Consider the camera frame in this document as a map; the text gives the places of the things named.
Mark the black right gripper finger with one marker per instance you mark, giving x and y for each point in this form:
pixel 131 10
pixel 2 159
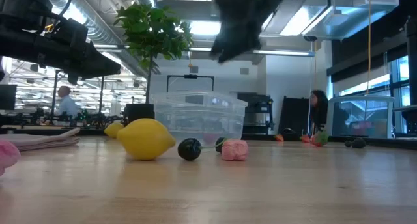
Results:
pixel 241 48
pixel 221 45

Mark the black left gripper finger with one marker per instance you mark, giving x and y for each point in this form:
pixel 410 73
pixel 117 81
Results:
pixel 101 64

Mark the small yellow toy lemon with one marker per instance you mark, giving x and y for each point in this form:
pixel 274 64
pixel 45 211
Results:
pixel 112 130

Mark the large yellow toy lemon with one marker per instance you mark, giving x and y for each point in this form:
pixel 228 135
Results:
pixel 145 139

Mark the pink toy berry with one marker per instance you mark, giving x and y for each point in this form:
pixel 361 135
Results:
pixel 8 155
pixel 234 150

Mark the black cherry pair green stem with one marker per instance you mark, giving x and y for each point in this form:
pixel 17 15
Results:
pixel 189 149
pixel 358 143

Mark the large red toy strawberry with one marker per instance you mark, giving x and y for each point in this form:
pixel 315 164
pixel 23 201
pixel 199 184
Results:
pixel 319 138

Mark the clear plastic tupperware container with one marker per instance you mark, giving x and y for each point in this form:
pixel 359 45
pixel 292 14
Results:
pixel 169 106

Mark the long ceiling light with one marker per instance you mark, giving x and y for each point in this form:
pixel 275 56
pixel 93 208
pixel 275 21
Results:
pixel 283 52

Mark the person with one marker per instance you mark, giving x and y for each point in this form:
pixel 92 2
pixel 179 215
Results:
pixel 321 106
pixel 66 105

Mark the green plant in black pot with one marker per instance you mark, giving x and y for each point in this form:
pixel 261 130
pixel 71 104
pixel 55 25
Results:
pixel 153 32

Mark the black equipment rack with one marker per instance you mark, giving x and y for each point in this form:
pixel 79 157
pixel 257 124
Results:
pixel 257 110

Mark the black computer monitor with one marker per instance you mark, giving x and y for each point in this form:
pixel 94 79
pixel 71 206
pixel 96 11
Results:
pixel 8 97

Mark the black standing panel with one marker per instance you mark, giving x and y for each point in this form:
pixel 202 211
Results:
pixel 294 115

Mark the folded beige cloth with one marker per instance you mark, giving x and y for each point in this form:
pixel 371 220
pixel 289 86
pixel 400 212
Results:
pixel 39 140

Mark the grey wall vent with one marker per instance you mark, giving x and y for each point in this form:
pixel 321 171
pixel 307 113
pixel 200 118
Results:
pixel 244 71
pixel 193 69

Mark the silver ceiling duct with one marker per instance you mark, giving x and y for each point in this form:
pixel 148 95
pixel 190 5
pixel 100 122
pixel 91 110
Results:
pixel 97 25

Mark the black aluminium table frame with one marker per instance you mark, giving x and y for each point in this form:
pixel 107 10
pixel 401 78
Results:
pixel 391 142

